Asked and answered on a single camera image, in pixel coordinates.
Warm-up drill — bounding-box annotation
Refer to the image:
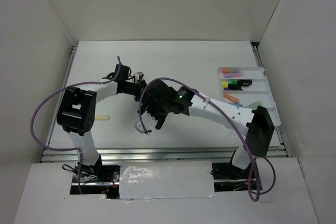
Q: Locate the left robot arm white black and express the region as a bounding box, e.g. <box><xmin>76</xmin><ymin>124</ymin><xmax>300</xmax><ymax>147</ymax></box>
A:
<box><xmin>57</xmin><ymin>64</ymin><xmax>146</xmax><ymax>182</ymax></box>

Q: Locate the pink translucent highlighter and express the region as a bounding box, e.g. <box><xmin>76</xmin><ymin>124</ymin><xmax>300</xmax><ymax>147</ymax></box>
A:
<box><xmin>223</xmin><ymin>72</ymin><xmax>244</xmax><ymax>78</ymax></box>

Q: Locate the aluminium frame rail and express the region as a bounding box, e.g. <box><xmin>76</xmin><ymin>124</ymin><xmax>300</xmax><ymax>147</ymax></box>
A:
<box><xmin>41</xmin><ymin>145</ymin><xmax>287</xmax><ymax>163</ymax></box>

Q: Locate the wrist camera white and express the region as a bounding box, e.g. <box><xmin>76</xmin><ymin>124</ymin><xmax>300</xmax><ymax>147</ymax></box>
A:
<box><xmin>134</xmin><ymin>71</ymin><xmax>144</xmax><ymax>81</ymax></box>
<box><xmin>134</xmin><ymin>114</ymin><xmax>158</xmax><ymax>135</ymax></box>

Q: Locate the pale green highlighter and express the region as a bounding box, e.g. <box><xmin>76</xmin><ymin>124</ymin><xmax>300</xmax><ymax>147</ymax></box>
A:
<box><xmin>246</xmin><ymin>101</ymin><xmax>262</xmax><ymax>108</ymax></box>

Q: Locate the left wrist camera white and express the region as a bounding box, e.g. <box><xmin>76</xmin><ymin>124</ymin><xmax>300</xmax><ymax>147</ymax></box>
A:
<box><xmin>134</xmin><ymin>71</ymin><xmax>144</xmax><ymax>81</ymax></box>

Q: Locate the pale yellow highlighter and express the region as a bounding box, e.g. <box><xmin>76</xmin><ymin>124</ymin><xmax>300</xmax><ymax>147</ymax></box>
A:
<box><xmin>94</xmin><ymin>115</ymin><xmax>110</xmax><ymax>121</ymax></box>

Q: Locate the purple black highlighter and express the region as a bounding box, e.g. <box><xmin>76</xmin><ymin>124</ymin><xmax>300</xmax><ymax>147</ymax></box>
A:
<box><xmin>228</xmin><ymin>84</ymin><xmax>242</xmax><ymax>90</ymax></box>

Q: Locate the white compartment tray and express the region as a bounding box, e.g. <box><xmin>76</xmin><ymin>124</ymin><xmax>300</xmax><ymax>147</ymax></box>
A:
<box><xmin>218</xmin><ymin>67</ymin><xmax>281</xmax><ymax>127</ymax></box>

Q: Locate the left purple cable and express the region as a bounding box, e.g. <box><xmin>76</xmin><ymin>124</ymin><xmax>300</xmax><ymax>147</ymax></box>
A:
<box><xmin>29</xmin><ymin>56</ymin><xmax>124</xmax><ymax>195</ymax></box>

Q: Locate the green black highlighter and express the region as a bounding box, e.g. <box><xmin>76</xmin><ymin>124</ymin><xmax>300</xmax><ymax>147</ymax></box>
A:
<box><xmin>230</xmin><ymin>79</ymin><xmax>253</xmax><ymax>85</ymax></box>

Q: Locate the blue translucent highlighter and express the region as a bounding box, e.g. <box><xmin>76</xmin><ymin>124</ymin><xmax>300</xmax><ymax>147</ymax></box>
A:
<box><xmin>230</xmin><ymin>103</ymin><xmax>244</xmax><ymax>108</ymax></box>

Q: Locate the orange translucent highlighter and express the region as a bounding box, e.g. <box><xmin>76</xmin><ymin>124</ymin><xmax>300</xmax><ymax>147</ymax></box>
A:
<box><xmin>223</xmin><ymin>93</ymin><xmax>240</xmax><ymax>103</ymax></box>

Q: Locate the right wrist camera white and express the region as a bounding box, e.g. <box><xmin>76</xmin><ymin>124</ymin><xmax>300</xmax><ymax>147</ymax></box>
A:
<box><xmin>134</xmin><ymin>114</ymin><xmax>158</xmax><ymax>135</ymax></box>

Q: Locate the purple cable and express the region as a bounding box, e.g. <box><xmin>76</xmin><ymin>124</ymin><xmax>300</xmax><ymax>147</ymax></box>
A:
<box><xmin>29</xmin><ymin>56</ymin><xmax>124</xmax><ymax>195</ymax></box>
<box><xmin>138</xmin><ymin>77</ymin><xmax>276</xmax><ymax>202</ymax></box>

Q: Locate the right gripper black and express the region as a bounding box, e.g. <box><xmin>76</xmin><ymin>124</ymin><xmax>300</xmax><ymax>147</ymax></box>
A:
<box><xmin>138</xmin><ymin>95</ymin><xmax>171</xmax><ymax>130</ymax></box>

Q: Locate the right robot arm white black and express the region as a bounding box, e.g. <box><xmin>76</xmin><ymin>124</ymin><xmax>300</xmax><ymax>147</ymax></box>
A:
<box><xmin>138</xmin><ymin>79</ymin><xmax>275</xmax><ymax>178</ymax></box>

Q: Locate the pink black highlighter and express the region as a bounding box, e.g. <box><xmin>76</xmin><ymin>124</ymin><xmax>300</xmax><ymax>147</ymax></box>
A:
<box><xmin>238</xmin><ymin>82</ymin><xmax>251</xmax><ymax>87</ymax></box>

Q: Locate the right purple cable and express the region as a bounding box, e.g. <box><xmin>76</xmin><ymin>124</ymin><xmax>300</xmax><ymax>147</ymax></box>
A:
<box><xmin>138</xmin><ymin>77</ymin><xmax>276</xmax><ymax>202</ymax></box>

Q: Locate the white foil cover panel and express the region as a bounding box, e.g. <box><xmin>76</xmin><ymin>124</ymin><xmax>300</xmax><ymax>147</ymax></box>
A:
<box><xmin>119</xmin><ymin>161</ymin><xmax>215</xmax><ymax>199</ymax></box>

